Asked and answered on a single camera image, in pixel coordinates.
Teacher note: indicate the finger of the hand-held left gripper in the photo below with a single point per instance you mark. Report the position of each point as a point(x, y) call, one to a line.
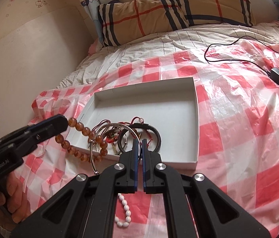
point(40, 136)
point(52, 122)

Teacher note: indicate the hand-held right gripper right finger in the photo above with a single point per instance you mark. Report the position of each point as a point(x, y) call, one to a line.
point(143, 163)

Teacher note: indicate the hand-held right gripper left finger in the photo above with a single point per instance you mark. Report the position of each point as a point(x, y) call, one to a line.
point(136, 163)

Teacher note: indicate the black bangle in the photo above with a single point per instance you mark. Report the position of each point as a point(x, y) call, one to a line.
point(158, 135)

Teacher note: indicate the silver bangle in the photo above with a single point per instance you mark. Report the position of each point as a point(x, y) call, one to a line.
point(119, 123)

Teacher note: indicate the white shallow cardboard box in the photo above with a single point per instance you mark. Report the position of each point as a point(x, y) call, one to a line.
point(154, 104)

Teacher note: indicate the person's left hand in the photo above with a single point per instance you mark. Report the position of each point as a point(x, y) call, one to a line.
point(18, 198)

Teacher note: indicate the pink pillow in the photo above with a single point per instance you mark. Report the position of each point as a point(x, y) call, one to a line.
point(94, 47)

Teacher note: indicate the red white checked plastic sheet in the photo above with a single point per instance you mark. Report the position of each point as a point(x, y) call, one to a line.
point(241, 141)

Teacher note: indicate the white striped quilt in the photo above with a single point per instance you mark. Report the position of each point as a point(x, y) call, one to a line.
point(154, 44)

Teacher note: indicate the tan plaid pillow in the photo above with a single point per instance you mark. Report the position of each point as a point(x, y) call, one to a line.
point(216, 5)
point(129, 17)

